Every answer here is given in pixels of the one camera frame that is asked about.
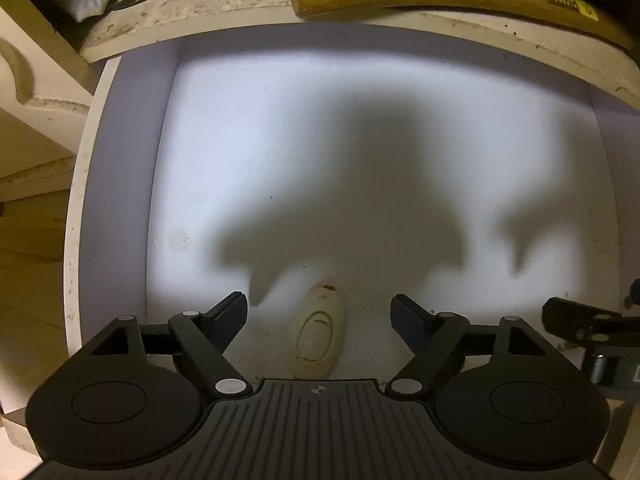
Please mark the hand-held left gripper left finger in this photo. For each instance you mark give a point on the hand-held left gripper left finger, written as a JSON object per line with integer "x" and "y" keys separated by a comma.
{"x": 234, "y": 316}

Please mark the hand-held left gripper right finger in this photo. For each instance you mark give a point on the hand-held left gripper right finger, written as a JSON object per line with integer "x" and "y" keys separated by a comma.
{"x": 406, "y": 321}

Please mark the beige wooden cabinet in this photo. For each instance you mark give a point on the beige wooden cabinet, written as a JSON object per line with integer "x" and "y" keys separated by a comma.
{"x": 35, "y": 75}

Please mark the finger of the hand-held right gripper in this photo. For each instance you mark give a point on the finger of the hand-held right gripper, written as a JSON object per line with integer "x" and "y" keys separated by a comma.
{"x": 575, "y": 321}

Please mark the white drawer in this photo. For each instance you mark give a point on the white drawer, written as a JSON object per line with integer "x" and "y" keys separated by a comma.
{"x": 350, "y": 170}

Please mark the white oval remote control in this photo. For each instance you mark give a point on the white oval remote control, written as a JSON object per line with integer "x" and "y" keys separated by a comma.
{"x": 318, "y": 331}

